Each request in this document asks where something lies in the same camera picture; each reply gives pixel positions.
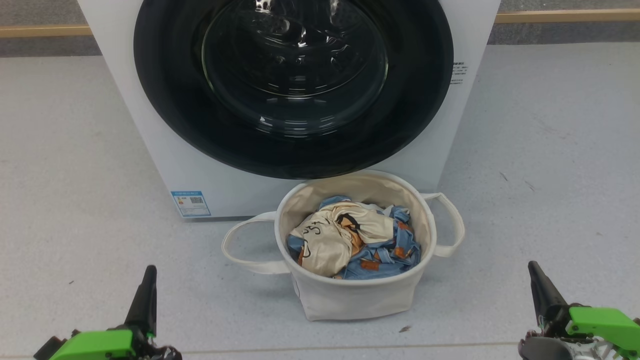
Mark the cream garment with black print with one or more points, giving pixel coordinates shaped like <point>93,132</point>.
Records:
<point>325,245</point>

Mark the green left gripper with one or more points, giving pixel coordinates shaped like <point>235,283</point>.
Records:
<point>95,345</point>

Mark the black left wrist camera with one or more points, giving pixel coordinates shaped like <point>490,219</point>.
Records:
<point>47,350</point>

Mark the small black text sticker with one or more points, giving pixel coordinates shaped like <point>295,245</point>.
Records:
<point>459,73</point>

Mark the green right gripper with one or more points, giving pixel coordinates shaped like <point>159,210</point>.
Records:
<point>610,330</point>

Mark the blue energy label sticker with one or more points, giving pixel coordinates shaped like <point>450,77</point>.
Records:
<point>190,204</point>

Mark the white front-load washing machine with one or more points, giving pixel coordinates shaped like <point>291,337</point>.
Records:
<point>165,165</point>

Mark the blue garment with orange pattern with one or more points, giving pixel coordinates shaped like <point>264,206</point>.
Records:
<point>390,260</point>

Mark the cream canvas laundry basket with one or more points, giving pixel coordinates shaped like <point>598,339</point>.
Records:
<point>350,300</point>

